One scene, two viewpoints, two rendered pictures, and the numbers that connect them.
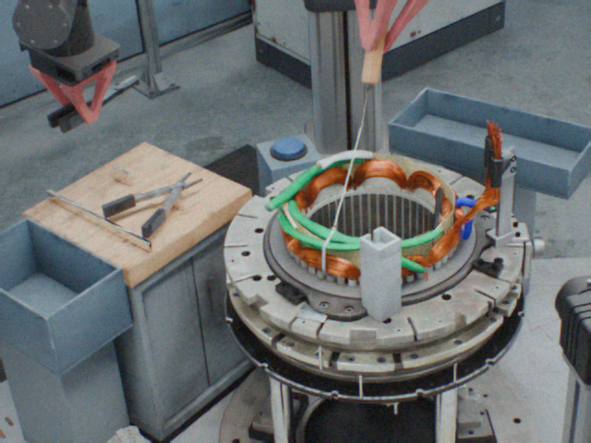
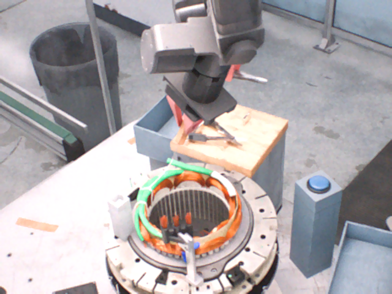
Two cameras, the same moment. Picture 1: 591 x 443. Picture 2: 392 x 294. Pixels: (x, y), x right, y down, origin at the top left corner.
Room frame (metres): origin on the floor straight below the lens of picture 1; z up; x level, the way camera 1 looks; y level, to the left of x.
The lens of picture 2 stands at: (0.87, -0.82, 1.92)
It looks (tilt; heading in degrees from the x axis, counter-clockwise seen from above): 41 degrees down; 80
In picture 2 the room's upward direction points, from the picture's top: 4 degrees counter-clockwise
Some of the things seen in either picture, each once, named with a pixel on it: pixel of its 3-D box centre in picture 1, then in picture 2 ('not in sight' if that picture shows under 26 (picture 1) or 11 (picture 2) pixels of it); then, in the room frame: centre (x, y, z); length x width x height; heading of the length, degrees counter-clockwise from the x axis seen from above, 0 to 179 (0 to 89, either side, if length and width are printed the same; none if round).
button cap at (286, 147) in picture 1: (288, 147); (318, 182); (1.27, 0.01, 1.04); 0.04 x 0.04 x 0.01
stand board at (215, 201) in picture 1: (138, 209); (229, 135); (1.13, 0.19, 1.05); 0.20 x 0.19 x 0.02; 137
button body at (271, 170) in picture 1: (294, 228); (313, 226); (1.27, 0.01, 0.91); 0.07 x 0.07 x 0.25; 16
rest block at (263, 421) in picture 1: (276, 412); not in sight; (1.00, 0.04, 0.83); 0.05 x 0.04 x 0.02; 156
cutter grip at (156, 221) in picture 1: (153, 222); (197, 136); (1.05, 0.16, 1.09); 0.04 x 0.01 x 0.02; 152
